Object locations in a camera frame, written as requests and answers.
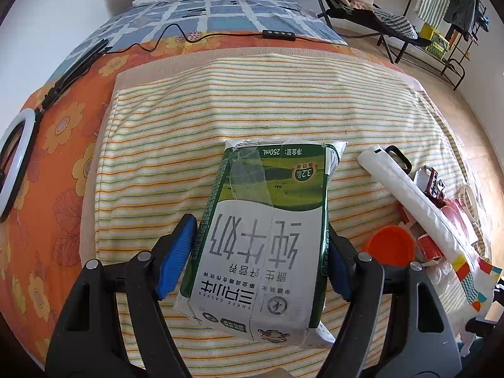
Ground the orange plastic cup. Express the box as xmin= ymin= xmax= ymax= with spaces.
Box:
xmin=361 ymin=225 xmax=415 ymax=267

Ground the white colourful paper wrapper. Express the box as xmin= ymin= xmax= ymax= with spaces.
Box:
xmin=357 ymin=145 xmax=501 ymax=314

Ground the white silicone wristband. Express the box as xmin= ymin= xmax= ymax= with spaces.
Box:
xmin=459 ymin=183 xmax=479 ymax=223

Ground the green white milk carton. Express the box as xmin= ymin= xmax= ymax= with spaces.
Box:
xmin=174 ymin=140 xmax=346 ymax=349

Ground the black hair tie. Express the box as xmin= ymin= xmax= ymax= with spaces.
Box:
xmin=383 ymin=145 xmax=413 ymax=175

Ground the red tissue box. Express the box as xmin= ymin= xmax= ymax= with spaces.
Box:
xmin=398 ymin=196 xmax=478 ymax=265

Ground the brown chocolate bar wrapper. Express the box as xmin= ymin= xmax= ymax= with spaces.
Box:
xmin=414 ymin=166 xmax=446 ymax=208

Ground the orange floral bedsheet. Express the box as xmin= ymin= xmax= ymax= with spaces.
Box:
xmin=0 ymin=32 xmax=403 ymax=364

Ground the pink beige towel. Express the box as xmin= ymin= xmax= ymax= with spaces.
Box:
xmin=77 ymin=46 xmax=466 ymax=268

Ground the striped cream towel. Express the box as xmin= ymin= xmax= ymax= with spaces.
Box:
xmin=93 ymin=55 xmax=490 ymax=373

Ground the black clothes rack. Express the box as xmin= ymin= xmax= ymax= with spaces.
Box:
xmin=400 ymin=0 xmax=490 ymax=91

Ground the yellow crate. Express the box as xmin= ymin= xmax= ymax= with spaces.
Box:
xmin=420 ymin=23 xmax=449 ymax=60

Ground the black tripod stand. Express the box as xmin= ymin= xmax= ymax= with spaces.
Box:
xmin=40 ymin=38 xmax=110 ymax=113

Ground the black folding chair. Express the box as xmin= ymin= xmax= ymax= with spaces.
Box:
xmin=318 ymin=0 xmax=431 ymax=63

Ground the striped garment on chair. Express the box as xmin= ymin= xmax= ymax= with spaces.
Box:
xmin=373 ymin=7 xmax=418 ymax=39

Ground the dark hanging jacket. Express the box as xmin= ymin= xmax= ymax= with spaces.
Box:
xmin=443 ymin=0 xmax=477 ymax=41

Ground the blue checked bedsheet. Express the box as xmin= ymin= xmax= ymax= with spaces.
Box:
xmin=49 ymin=0 xmax=344 ymax=80

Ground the white ring light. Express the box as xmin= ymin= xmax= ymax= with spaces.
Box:
xmin=1 ymin=108 xmax=41 ymax=222

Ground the black cable with remote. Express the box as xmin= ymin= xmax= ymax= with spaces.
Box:
xmin=106 ymin=22 xmax=381 ymax=56

